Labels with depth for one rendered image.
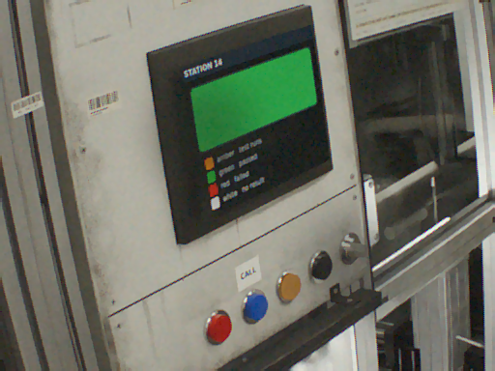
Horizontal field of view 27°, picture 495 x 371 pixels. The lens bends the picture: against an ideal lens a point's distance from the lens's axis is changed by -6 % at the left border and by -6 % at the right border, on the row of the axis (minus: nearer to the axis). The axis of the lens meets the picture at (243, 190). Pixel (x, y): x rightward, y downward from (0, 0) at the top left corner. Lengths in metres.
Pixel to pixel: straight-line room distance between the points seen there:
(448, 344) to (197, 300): 0.89
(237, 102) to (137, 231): 0.17
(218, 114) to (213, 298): 0.20
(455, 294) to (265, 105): 0.88
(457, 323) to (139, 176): 1.03
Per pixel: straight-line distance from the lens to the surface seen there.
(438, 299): 1.93
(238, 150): 1.13
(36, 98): 0.99
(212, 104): 1.10
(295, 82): 1.19
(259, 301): 1.21
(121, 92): 1.04
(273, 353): 1.22
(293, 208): 1.24
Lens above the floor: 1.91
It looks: 18 degrees down
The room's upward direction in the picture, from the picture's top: 8 degrees counter-clockwise
